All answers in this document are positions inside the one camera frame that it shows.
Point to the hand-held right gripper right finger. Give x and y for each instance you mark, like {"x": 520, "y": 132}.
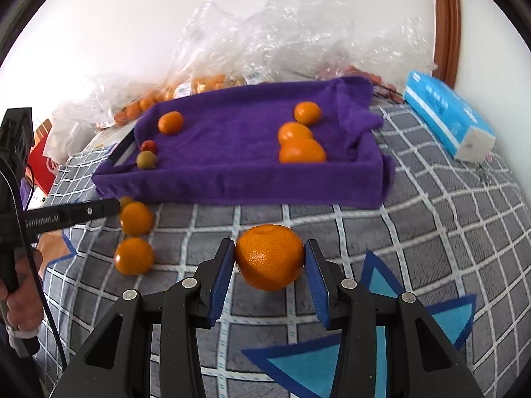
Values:
{"x": 317, "y": 282}

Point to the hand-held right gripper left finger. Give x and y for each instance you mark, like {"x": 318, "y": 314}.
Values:
{"x": 220, "y": 282}

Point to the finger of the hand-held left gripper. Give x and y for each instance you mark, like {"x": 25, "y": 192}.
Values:
{"x": 99, "y": 208}

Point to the small green fruit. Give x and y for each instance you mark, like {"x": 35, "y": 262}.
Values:
{"x": 146, "y": 159}
{"x": 126, "y": 202}

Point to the orange mandarin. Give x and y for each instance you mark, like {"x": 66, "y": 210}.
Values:
{"x": 307, "y": 112}
{"x": 171, "y": 122}
{"x": 303, "y": 151}
{"x": 136, "y": 218}
{"x": 269, "y": 257}
{"x": 134, "y": 256}
{"x": 295, "y": 132}

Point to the black tray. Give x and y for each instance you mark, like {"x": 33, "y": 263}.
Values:
{"x": 123, "y": 149}

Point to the small red fruit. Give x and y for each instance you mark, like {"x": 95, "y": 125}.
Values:
{"x": 148, "y": 146}

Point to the clear bag of red fruits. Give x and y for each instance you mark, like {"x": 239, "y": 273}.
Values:
{"x": 373, "y": 49}

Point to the person's left hand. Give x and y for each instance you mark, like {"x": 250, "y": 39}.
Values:
{"x": 25, "y": 306}

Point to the red paper bag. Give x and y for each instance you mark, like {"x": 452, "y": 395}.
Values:
{"x": 41, "y": 166}

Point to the white plastic bag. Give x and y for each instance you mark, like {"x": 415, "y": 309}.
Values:
{"x": 70, "y": 132}

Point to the grey checked star-print cloth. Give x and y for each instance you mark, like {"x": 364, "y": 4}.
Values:
{"x": 415, "y": 224}

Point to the purple towel-lined tray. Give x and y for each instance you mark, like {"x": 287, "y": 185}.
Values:
{"x": 232, "y": 153}

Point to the clear bag of mandarins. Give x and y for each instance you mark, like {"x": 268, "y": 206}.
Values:
{"x": 199, "y": 83}

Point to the blue tissue pack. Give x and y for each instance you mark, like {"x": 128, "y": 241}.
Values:
{"x": 439, "y": 107}

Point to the crumpled clear plastic bag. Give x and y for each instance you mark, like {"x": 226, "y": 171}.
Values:
{"x": 286, "y": 33}

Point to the brown wooden door frame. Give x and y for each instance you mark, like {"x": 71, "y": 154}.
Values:
{"x": 446, "y": 16}

